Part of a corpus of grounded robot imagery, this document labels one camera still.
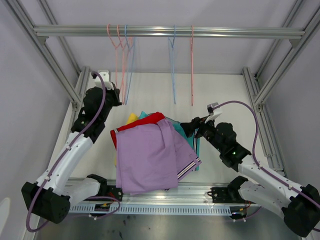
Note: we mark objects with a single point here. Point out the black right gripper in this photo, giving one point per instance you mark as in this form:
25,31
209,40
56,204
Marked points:
197,123

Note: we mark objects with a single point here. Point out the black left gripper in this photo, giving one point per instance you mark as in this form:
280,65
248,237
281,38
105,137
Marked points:
115,93

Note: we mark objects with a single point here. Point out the teal trousers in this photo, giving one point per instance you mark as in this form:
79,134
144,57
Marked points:
192,141

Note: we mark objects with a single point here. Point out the yellow trousers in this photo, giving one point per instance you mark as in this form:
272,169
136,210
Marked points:
132,118

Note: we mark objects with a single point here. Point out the red trousers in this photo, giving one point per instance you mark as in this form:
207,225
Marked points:
150,119

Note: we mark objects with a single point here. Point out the blue hanger with teal trousers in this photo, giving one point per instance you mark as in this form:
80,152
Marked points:
130,65

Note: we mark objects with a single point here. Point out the purple trousers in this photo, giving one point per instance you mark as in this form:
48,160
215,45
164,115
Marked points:
151,157

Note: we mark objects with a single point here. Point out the blue hanger with red trousers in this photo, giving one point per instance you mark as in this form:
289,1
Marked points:
171,52

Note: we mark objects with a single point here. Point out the pink hanger with purple trousers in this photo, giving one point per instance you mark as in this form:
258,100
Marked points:
191,41

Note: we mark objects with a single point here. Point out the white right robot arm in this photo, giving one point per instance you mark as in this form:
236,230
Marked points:
297,205

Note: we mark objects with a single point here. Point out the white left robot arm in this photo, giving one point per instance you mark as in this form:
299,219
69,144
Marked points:
48,197

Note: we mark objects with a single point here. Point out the aluminium frame left posts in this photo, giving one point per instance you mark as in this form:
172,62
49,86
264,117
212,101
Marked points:
75,94

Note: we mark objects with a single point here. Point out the aluminium frame posts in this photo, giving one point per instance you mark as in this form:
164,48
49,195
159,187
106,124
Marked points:
260,86
75,94

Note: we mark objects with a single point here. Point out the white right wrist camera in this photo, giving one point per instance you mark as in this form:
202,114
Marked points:
213,112

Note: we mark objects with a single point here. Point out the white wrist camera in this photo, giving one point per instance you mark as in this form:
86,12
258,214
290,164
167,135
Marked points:
105,74
213,112

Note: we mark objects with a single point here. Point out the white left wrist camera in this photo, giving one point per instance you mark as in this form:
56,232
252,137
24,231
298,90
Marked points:
105,74

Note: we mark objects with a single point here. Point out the aluminium frame right posts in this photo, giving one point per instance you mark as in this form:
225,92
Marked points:
260,86

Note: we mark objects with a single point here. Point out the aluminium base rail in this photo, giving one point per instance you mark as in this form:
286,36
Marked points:
206,194

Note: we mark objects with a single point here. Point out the aluminium hanging rail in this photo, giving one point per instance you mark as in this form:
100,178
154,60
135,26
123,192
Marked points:
169,31

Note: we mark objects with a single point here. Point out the white slotted cable duct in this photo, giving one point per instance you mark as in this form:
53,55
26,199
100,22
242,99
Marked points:
142,209

